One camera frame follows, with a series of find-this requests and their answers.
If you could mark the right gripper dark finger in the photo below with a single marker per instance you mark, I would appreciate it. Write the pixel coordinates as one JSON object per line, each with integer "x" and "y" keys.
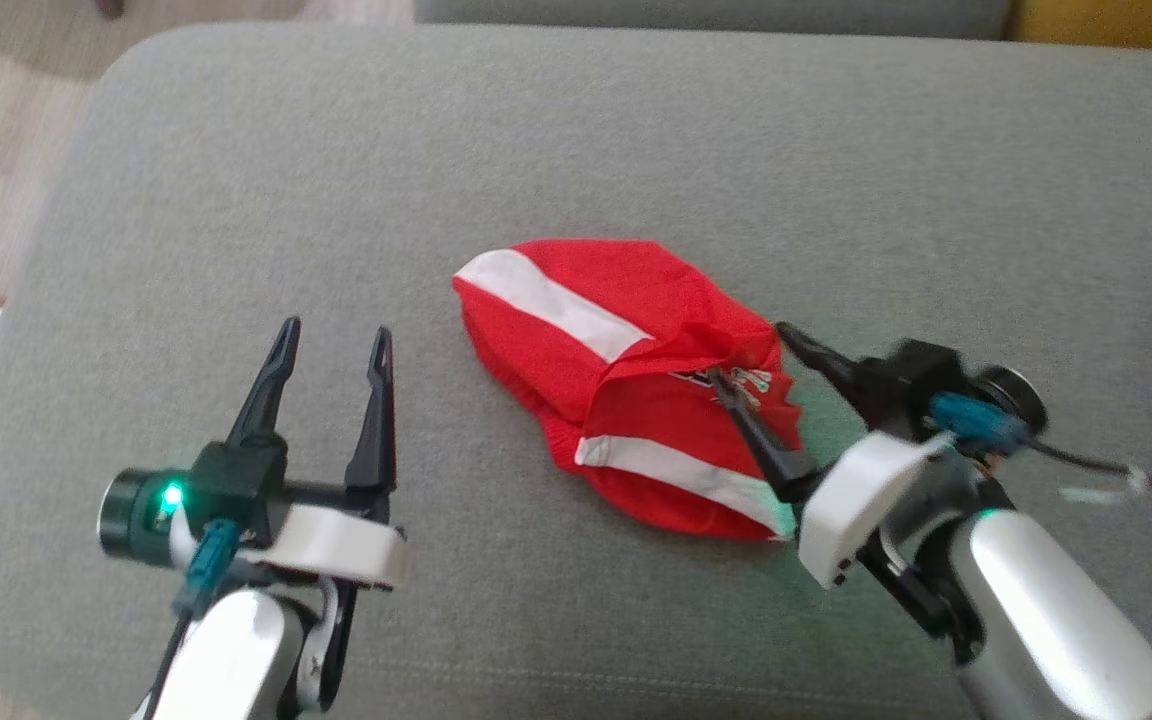
{"x": 841, "y": 375}
{"x": 771, "y": 450}

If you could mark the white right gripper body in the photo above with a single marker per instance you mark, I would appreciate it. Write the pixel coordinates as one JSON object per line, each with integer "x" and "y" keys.
{"x": 866, "y": 500}

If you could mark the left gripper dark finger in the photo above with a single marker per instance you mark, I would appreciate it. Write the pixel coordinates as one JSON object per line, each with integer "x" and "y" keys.
{"x": 378, "y": 430}
{"x": 271, "y": 400}

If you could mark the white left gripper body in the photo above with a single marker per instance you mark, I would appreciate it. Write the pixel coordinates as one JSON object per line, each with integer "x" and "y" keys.
{"x": 336, "y": 545}

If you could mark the red shorts white stripes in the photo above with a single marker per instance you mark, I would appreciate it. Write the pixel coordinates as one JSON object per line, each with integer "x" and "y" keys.
{"x": 536, "y": 340}

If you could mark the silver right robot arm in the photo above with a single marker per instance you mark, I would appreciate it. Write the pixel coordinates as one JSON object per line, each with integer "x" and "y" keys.
{"x": 1046, "y": 600}

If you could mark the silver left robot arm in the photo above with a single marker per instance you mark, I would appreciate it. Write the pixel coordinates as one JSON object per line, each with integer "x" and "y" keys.
{"x": 226, "y": 660}

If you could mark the grey fabric sofa seat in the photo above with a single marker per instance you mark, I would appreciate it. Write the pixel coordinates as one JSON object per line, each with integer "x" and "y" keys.
{"x": 536, "y": 620}

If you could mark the grey sofa back cushion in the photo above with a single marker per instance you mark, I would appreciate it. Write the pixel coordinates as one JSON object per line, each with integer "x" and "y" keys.
{"x": 716, "y": 15}

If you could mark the yellow sofa cushion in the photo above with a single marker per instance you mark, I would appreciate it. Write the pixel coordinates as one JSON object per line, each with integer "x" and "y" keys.
{"x": 1116, "y": 20}

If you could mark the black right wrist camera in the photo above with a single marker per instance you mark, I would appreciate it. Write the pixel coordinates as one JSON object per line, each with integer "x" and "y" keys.
{"x": 916, "y": 375}

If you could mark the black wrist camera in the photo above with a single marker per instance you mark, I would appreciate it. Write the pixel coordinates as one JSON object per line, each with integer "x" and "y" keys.
{"x": 241, "y": 480}
{"x": 916, "y": 375}

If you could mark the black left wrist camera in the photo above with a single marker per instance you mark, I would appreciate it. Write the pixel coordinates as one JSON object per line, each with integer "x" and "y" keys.
{"x": 241, "y": 480}

